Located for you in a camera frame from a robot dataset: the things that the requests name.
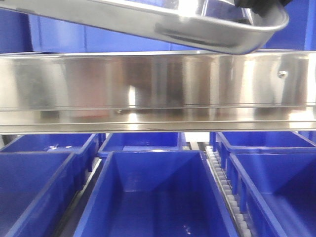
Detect blue rear right bin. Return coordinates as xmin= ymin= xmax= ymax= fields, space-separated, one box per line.
xmin=210 ymin=131 xmax=316 ymax=168

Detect blue rear left bin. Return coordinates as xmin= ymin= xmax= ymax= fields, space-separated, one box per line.
xmin=0 ymin=133 xmax=104 ymax=191

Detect stainless steel shelf front rail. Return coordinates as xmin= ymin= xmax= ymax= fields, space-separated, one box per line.
xmin=0 ymin=50 xmax=316 ymax=134

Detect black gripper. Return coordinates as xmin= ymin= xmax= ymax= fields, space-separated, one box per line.
xmin=234 ymin=0 xmax=291 ymax=19

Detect silver metal tray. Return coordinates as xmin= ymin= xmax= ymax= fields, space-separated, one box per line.
xmin=0 ymin=0 xmax=289 ymax=54

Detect large blue upper crate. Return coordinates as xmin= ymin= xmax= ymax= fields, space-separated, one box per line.
xmin=0 ymin=9 xmax=192 ymax=53

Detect blue lower right bin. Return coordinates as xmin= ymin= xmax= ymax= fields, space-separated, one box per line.
xmin=226 ymin=153 xmax=316 ymax=237

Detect white roller conveyor track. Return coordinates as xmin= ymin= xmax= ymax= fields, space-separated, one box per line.
xmin=202 ymin=142 xmax=252 ymax=237

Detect blue rear centre bin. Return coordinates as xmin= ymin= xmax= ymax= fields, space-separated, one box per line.
xmin=97 ymin=132 xmax=187 ymax=158

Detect blue lower left bin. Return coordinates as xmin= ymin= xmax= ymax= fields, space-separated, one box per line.
xmin=0 ymin=153 xmax=78 ymax=237

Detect blue lower centre bin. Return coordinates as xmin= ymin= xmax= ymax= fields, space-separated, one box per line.
xmin=74 ymin=151 xmax=237 ymax=237

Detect blue bin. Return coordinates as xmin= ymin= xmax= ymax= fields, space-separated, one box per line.
xmin=74 ymin=151 xmax=237 ymax=237
xmin=0 ymin=153 xmax=78 ymax=237
xmin=97 ymin=132 xmax=187 ymax=158
xmin=226 ymin=153 xmax=316 ymax=237
xmin=210 ymin=131 xmax=316 ymax=168
xmin=0 ymin=133 xmax=104 ymax=191

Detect silver rail screw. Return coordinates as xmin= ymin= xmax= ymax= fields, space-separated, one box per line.
xmin=277 ymin=71 xmax=288 ymax=78

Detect blue upper right crate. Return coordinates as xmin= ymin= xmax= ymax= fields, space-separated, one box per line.
xmin=264 ymin=0 xmax=316 ymax=51

